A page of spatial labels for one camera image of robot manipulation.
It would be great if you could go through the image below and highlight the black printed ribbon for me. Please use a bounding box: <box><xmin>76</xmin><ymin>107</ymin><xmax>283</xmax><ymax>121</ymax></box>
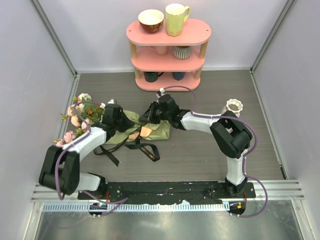
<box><xmin>93</xmin><ymin>136</ymin><xmax>160</xmax><ymax>167</ymax></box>

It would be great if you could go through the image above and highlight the red white bowl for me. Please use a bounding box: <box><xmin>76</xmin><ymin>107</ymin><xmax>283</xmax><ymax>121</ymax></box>
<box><xmin>138</xmin><ymin>9</ymin><xmax>165</xmax><ymax>34</ymax></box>

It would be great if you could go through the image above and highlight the striped grey cup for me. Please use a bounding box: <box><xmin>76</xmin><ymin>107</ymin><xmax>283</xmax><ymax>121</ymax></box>
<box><xmin>172</xmin><ymin>46</ymin><xmax>192</xmax><ymax>60</ymax></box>

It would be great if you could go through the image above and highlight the pink mug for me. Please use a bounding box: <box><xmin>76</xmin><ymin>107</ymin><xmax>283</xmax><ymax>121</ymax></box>
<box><xmin>149</xmin><ymin>46</ymin><xmax>167</xmax><ymax>56</ymax></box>

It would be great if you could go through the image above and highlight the yellow ceramic mug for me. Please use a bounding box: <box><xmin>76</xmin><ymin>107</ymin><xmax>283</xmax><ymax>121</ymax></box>
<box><xmin>165</xmin><ymin>3</ymin><xmax>190</xmax><ymax>37</ymax></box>

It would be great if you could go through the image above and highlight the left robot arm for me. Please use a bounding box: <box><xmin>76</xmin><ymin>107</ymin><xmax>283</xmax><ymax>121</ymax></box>
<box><xmin>38</xmin><ymin>103</ymin><xmax>134</xmax><ymax>200</ymax></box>

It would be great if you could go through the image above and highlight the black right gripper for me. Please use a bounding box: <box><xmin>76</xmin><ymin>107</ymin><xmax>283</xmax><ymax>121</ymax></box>
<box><xmin>139</xmin><ymin>101</ymin><xmax>171</xmax><ymax>125</ymax></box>

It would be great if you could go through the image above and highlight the pink three-tier shelf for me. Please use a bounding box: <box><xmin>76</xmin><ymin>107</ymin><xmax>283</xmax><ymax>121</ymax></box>
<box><xmin>126</xmin><ymin>18</ymin><xmax>212</xmax><ymax>91</ymax></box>

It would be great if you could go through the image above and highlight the dark green mug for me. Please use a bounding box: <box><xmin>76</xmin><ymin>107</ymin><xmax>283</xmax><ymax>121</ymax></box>
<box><xmin>143</xmin><ymin>71</ymin><xmax>164</xmax><ymax>83</ymax></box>

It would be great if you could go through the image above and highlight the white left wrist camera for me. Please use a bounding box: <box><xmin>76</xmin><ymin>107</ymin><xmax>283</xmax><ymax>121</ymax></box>
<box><xmin>100</xmin><ymin>98</ymin><xmax>117</xmax><ymax>109</ymax></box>

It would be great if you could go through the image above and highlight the green orange wrapping paper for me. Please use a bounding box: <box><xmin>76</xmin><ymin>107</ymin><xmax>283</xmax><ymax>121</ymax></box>
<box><xmin>104</xmin><ymin>110</ymin><xmax>171</xmax><ymax>145</ymax></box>

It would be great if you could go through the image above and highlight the white slotted cable duct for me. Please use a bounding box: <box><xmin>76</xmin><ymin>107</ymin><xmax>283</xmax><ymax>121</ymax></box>
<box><xmin>42</xmin><ymin>201</ymin><xmax>230</xmax><ymax>213</ymax></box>

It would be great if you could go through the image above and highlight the white ribbed vase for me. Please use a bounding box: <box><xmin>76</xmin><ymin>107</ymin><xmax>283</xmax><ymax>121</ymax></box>
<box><xmin>221</xmin><ymin>99</ymin><xmax>243</xmax><ymax>118</ymax></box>

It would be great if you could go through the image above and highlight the pink artificial flower bouquet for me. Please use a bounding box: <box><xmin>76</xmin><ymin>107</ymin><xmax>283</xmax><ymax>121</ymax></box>
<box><xmin>53</xmin><ymin>93</ymin><xmax>105</xmax><ymax>147</ymax></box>

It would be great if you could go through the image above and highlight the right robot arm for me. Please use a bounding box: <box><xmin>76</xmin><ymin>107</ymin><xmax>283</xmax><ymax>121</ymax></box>
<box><xmin>139</xmin><ymin>91</ymin><xmax>253</xmax><ymax>198</ymax></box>

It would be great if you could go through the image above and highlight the dark blue cup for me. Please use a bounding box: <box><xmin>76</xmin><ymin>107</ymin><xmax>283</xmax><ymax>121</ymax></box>
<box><xmin>172</xmin><ymin>72</ymin><xmax>186</xmax><ymax>81</ymax></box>

